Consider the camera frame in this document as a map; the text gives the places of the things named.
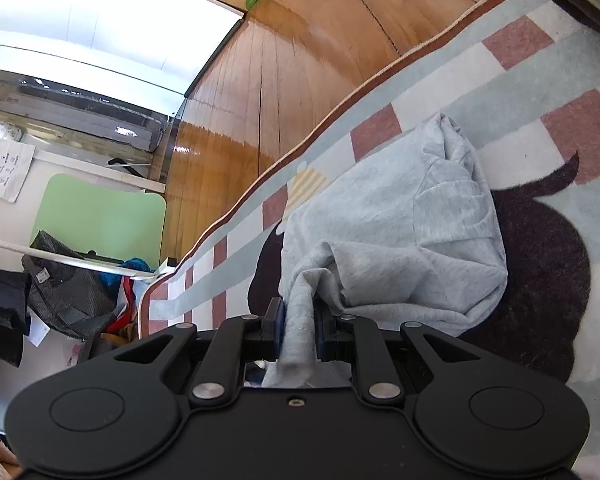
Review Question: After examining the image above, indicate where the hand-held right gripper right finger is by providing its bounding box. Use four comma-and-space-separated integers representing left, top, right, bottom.
314, 305, 483, 406

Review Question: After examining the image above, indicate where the white paper sheet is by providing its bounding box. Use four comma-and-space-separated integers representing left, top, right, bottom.
0, 135, 37, 203

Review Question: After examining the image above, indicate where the black fabric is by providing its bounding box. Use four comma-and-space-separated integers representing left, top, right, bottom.
0, 265, 31, 367

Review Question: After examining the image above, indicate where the blue bag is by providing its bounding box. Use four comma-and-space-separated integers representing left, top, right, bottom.
105, 257, 158, 286

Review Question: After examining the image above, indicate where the green panel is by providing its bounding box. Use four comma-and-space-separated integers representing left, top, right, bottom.
30, 174, 167, 272

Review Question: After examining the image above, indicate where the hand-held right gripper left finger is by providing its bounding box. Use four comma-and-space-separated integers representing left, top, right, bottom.
112, 297, 287, 408

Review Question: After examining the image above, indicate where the striped rug with brown border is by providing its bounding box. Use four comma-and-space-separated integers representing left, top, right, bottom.
137, 0, 600, 480

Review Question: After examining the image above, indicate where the light grey printed t-shirt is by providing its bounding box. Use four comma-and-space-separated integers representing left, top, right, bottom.
262, 112, 508, 390

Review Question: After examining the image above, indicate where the white door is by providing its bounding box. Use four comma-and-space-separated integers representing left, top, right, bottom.
0, 0, 246, 117

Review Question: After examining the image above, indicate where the white rod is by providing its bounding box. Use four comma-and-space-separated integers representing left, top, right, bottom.
0, 234, 157, 281

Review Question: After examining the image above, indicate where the black mesh bag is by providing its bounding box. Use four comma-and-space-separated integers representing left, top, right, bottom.
22, 230, 118, 341

